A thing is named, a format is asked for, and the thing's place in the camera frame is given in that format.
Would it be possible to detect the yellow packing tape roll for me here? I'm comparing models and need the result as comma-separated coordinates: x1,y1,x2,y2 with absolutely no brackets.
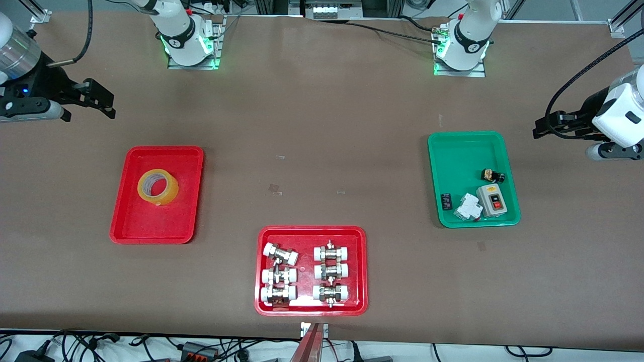
137,169,180,206

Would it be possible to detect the green plastic tray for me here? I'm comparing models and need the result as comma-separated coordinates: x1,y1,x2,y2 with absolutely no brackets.
428,131,522,229

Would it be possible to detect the red plastic tray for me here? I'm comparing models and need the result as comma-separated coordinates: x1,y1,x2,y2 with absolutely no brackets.
110,146,205,245

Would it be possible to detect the red tray holding valves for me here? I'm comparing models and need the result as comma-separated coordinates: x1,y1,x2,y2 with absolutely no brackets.
254,225,369,317

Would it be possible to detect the white circuit breaker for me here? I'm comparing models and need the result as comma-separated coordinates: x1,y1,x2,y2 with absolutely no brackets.
453,193,484,222

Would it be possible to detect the metal valve with white caps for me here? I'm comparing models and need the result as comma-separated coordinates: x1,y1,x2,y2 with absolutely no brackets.
261,285,297,307
261,266,297,285
314,261,350,281
263,243,299,266
312,283,350,307
313,240,351,262

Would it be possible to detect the white power strip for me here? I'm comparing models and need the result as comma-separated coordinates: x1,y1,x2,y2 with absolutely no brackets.
301,0,350,21

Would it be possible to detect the black corrugated cable hose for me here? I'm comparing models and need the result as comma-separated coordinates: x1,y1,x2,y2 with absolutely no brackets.
48,0,95,67
546,28,644,139

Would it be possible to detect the aluminium frame profile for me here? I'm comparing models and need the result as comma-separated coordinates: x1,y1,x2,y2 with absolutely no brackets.
20,0,52,25
608,0,644,38

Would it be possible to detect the grey push button switch box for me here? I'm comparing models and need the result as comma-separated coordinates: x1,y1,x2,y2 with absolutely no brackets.
475,184,510,218

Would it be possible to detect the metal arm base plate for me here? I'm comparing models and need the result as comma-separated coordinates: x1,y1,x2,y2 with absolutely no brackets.
168,14,225,70
434,23,487,77

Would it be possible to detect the black cable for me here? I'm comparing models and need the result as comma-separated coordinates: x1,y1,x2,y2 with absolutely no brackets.
55,329,121,352
347,15,453,40

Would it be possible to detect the metal camera mount bar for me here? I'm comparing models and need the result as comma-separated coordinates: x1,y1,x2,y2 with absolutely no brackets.
289,322,330,362

